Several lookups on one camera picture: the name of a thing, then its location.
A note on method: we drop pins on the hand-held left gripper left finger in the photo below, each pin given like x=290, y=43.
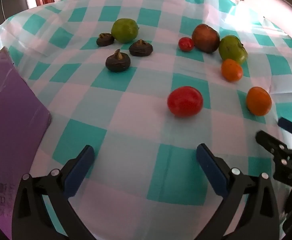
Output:
x=82, y=163

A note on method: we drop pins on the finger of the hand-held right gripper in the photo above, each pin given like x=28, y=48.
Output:
x=269, y=142
x=289, y=127

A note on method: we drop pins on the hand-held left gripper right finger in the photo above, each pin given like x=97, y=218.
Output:
x=208, y=165

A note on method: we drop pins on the purple cardboard box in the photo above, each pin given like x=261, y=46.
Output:
x=8, y=130

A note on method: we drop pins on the dark brown water chestnut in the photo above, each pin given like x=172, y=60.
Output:
x=117, y=62
x=140, y=48
x=105, y=39

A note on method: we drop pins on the small red cherry tomato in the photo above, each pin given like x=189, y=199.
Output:
x=186, y=44

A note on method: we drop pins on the small orange tangerine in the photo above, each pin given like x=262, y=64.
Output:
x=232, y=70
x=258, y=101

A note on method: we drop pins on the large red tomato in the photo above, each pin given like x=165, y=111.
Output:
x=185, y=101

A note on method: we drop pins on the teal white checkered tablecloth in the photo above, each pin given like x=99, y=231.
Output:
x=141, y=120

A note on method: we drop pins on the dark red apple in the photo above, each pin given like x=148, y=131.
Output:
x=206, y=38

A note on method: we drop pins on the round green apple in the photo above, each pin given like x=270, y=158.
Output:
x=124, y=30

